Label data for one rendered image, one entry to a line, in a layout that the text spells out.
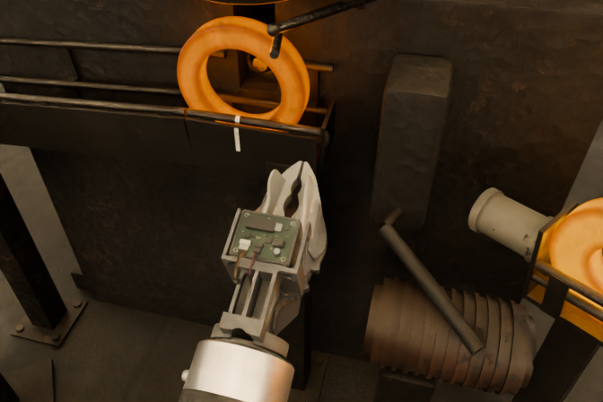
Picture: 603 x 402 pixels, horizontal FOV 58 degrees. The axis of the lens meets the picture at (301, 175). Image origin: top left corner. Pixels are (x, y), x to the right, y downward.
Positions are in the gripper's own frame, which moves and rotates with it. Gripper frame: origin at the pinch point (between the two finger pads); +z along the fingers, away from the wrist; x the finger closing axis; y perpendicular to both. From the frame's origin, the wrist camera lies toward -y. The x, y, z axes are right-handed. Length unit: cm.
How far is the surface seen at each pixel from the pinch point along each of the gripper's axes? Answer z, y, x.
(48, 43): 20, -7, 46
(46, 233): 15, -84, 85
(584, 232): 0.1, -2.0, -30.3
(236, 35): 16.7, 3.1, 12.2
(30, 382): -24, -70, 62
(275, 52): 8.0, 10.5, 3.9
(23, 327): -12, -73, 72
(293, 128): 11.4, -7.7, 4.5
